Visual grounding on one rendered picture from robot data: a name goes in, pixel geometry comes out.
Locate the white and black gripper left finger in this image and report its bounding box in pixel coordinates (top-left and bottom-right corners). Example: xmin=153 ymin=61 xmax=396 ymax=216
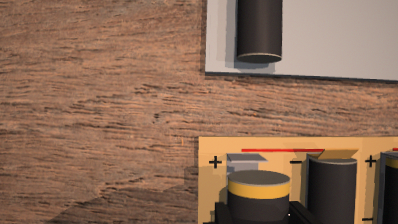
xmin=203 ymin=202 xmax=233 ymax=224

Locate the white shallow tray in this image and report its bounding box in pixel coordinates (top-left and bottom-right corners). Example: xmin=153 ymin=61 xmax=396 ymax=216
xmin=205 ymin=0 xmax=398 ymax=82

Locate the black battery with yellow end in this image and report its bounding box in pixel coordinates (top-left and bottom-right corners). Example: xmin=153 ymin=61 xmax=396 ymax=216
xmin=236 ymin=0 xmax=283 ymax=64
xmin=382 ymin=155 xmax=398 ymax=224
xmin=227 ymin=170 xmax=290 ymax=224
xmin=307 ymin=156 xmax=357 ymax=224

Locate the tan battery holder board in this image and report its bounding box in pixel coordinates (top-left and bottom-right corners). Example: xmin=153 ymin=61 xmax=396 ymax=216
xmin=198 ymin=136 xmax=398 ymax=224

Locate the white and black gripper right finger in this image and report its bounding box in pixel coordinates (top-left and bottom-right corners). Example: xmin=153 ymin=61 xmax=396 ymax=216
xmin=289 ymin=201 xmax=323 ymax=224

